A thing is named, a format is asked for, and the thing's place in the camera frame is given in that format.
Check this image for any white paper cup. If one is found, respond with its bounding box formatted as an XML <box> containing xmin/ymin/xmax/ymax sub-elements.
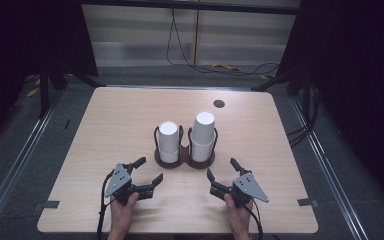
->
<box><xmin>158</xmin><ymin>120</ymin><xmax>181</xmax><ymax>154</ymax></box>
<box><xmin>191</xmin><ymin>110</ymin><xmax>216</xmax><ymax>146</ymax></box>
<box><xmin>189</xmin><ymin>135</ymin><xmax>215</xmax><ymax>163</ymax></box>
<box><xmin>159</xmin><ymin>150</ymin><xmax>180</xmax><ymax>164</ymax></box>

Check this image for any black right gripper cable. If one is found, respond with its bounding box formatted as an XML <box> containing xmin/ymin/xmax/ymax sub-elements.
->
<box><xmin>243</xmin><ymin>199</ymin><xmax>265</xmax><ymax>240</ymax></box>

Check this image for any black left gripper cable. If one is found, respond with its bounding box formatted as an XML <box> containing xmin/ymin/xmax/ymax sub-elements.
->
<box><xmin>96</xmin><ymin>170</ymin><xmax>115</xmax><ymax>240</ymax></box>

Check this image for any bundle of black floor cables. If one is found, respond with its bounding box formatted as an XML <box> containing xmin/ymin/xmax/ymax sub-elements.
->
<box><xmin>285</xmin><ymin>86</ymin><xmax>322</xmax><ymax>148</ymax></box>

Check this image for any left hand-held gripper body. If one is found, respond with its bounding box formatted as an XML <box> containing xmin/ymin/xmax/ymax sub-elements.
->
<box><xmin>103</xmin><ymin>162</ymin><xmax>145</xmax><ymax>205</ymax></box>

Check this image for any person's left hand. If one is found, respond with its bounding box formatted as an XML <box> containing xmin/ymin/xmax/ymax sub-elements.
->
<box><xmin>109</xmin><ymin>192</ymin><xmax>140</xmax><ymax>233</ymax></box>

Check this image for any metal floor rail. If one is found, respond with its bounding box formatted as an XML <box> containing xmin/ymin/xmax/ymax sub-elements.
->
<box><xmin>289</xmin><ymin>95</ymin><xmax>370</xmax><ymax>240</ymax></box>
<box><xmin>0</xmin><ymin>96</ymin><xmax>63</xmax><ymax>232</ymax></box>

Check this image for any black metal stand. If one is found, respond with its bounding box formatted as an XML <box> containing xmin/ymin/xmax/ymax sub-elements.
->
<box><xmin>37</xmin><ymin>61</ymin><xmax>106</xmax><ymax>120</ymax></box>
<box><xmin>251</xmin><ymin>64</ymin><xmax>314</xmax><ymax>118</ymax></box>

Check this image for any grey tape strip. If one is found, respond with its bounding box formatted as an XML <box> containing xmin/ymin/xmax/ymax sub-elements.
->
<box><xmin>41</xmin><ymin>200</ymin><xmax>61</xmax><ymax>210</ymax></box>
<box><xmin>297</xmin><ymin>197</ymin><xmax>319</xmax><ymax>208</ymax></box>

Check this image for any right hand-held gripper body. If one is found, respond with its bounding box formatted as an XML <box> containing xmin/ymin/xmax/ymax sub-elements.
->
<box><xmin>226</xmin><ymin>172</ymin><xmax>270</xmax><ymax>207</ymax></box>

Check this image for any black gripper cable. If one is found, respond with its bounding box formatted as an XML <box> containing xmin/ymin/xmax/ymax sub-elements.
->
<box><xmin>96</xmin><ymin>170</ymin><xmax>115</xmax><ymax>240</ymax></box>
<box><xmin>243</xmin><ymin>199</ymin><xmax>265</xmax><ymax>240</ymax></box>

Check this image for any dark brown double cup holder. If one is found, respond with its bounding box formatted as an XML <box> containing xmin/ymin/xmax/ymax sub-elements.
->
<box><xmin>153</xmin><ymin>124</ymin><xmax>219</xmax><ymax>170</ymax></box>

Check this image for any person's right hand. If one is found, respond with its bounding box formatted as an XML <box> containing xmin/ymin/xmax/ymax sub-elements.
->
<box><xmin>223</xmin><ymin>193</ymin><xmax>254</xmax><ymax>234</ymax></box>

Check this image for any black curtain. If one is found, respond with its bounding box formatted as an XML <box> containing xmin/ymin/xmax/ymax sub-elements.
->
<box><xmin>275</xmin><ymin>0</ymin><xmax>384</xmax><ymax>214</ymax></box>
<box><xmin>0</xmin><ymin>0</ymin><xmax>100</xmax><ymax>148</ymax></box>

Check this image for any black hanging cable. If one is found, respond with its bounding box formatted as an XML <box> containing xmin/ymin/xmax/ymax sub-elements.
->
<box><xmin>165</xmin><ymin>8</ymin><xmax>281</xmax><ymax>76</ymax></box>

